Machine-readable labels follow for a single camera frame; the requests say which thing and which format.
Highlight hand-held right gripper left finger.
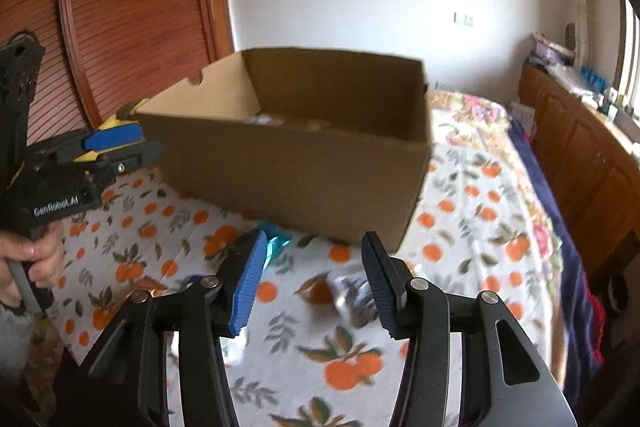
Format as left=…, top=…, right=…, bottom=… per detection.
left=65, top=229, right=269, bottom=427

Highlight silver snack packet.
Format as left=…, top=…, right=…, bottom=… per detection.
left=330, top=274, right=381, bottom=328

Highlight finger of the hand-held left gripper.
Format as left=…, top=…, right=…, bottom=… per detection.
left=75, top=139, right=165, bottom=182
left=47, top=121, right=146, bottom=160

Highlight row of blue bottles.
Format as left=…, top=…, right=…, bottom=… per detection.
left=580, top=66, right=608, bottom=90

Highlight orange print tablecloth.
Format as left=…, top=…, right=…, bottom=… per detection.
left=50, top=92, right=566, bottom=427

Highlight pile of pink white boxes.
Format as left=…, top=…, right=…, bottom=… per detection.
left=525, top=32, right=576, bottom=68

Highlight dark trash bin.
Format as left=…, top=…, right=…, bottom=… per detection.
left=605, top=272, right=632, bottom=313

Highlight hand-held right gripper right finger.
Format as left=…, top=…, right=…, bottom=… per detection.
left=361, top=231, right=581, bottom=427

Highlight white paper bag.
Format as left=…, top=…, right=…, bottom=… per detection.
left=510, top=102, right=538, bottom=138

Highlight silver clear snack packets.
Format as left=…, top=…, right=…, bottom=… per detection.
left=220, top=332, right=249, bottom=367

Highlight person's left hand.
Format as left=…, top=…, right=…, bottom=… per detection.
left=0, top=222, right=66, bottom=313

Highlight window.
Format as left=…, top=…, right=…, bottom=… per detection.
left=617, top=0, right=640, bottom=118

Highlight long wooden cabinet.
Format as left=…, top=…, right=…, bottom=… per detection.
left=517, top=64, right=640, bottom=278

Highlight wooden slatted wardrobe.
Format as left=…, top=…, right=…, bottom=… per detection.
left=0, top=0, right=238, bottom=148

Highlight navy blanket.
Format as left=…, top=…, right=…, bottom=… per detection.
left=507, top=117, right=608, bottom=378

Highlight yellow plush toy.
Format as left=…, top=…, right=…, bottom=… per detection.
left=75, top=99, right=151, bottom=164

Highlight clear plastic bag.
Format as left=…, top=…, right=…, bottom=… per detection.
left=550, top=62, right=596, bottom=90

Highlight floral blanket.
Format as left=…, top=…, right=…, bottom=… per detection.
left=431, top=91, right=571, bottom=393

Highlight teal snack packet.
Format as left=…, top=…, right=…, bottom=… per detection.
left=257, top=222, right=293, bottom=268

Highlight brown cardboard box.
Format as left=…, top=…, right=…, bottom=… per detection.
left=134, top=48, right=435, bottom=254

